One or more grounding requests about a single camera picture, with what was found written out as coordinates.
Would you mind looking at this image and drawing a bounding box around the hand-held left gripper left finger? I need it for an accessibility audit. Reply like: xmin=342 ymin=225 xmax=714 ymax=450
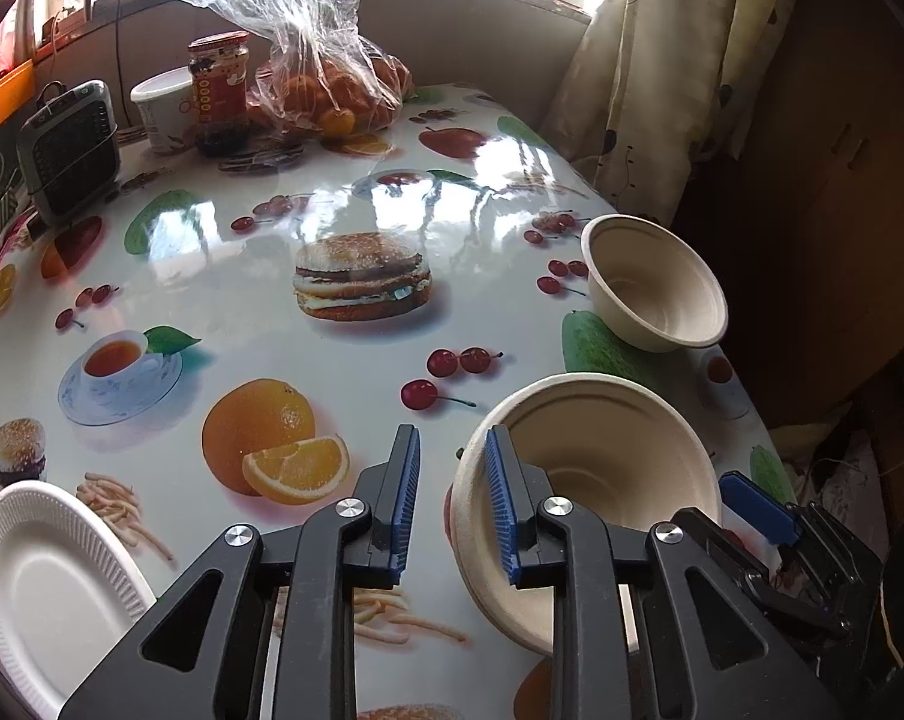
xmin=58 ymin=424 xmax=423 ymax=720

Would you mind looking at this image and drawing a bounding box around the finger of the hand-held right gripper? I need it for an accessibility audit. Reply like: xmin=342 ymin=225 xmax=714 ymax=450
xmin=672 ymin=506 xmax=852 ymax=640
xmin=720 ymin=471 xmax=805 ymax=547

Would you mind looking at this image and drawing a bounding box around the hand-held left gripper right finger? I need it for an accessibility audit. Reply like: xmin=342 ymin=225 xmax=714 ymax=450
xmin=483 ymin=424 xmax=846 ymax=720

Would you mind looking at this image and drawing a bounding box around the beige paper bowl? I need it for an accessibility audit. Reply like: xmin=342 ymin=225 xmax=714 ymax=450
xmin=581 ymin=214 xmax=729 ymax=353
xmin=452 ymin=373 xmax=723 ymax=657

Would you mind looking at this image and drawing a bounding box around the white foam plate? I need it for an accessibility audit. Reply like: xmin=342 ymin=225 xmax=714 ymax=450
xmin=0 ymin=481 xmax=157 ymax=720

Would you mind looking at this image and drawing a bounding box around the brown wooden cabinet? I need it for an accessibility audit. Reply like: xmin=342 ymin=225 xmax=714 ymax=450
xmin=669 ymin=0 xmax=904 ymax=428

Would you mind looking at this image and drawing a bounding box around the plastic bag of oranges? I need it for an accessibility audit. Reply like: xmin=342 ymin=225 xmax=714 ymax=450
xmin=168 ymin=0 xmax=415 ymax=140

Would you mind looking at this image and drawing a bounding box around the red label glass jar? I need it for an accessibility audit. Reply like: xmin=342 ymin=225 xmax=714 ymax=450
xmin=188 ymin=31 xmax=252 ymax=158

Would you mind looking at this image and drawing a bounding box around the cream patterned curtain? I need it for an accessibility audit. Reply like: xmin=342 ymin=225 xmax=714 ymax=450
xmin=537 ymin=0 xmax=813 ymax=222

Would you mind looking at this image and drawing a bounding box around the white plastic tub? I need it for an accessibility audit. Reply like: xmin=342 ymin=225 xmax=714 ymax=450
xmin=129 ymin=67 xmax=198 ymax=155

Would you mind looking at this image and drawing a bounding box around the grey portable heater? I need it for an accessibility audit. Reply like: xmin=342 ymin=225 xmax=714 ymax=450
xmin=17 ymin=79 xmax=121 ymax=224

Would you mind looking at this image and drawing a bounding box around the orange plastic container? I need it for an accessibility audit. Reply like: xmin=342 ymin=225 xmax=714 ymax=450
xmin=0 ymin=60 xmax=37 ymax=147

